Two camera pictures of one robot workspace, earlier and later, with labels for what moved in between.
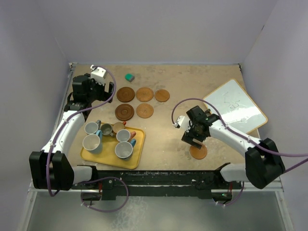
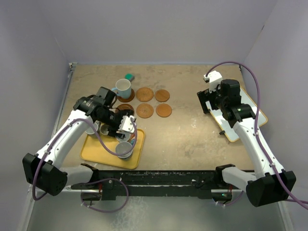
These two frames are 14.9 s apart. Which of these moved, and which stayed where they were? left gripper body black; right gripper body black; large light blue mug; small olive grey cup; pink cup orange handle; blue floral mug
Moved: left gripper body black; large light blue mug; right gripper body black
Stayed: pink cup orange handle; blue floral mug; small olive grey cup
